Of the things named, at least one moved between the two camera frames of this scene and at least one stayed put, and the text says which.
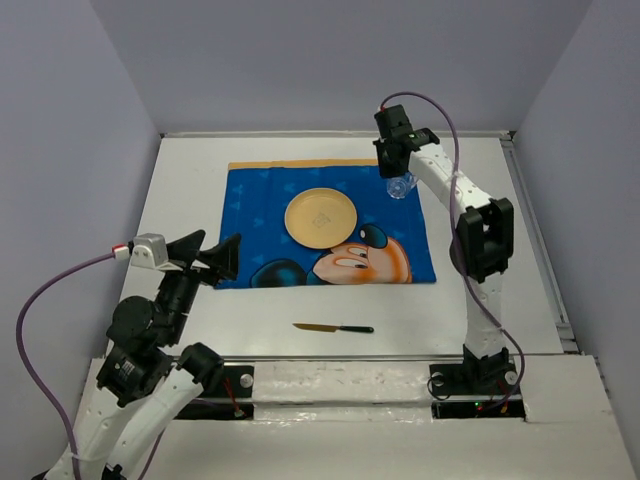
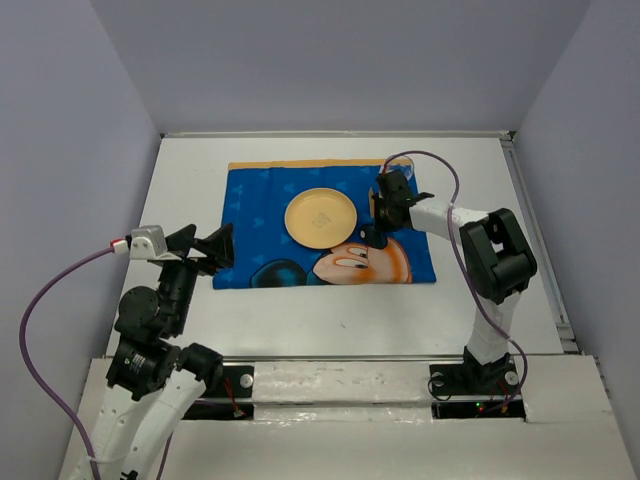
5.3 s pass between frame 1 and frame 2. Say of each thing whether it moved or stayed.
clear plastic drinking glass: moved
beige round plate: stayed
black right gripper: moved
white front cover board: stayed
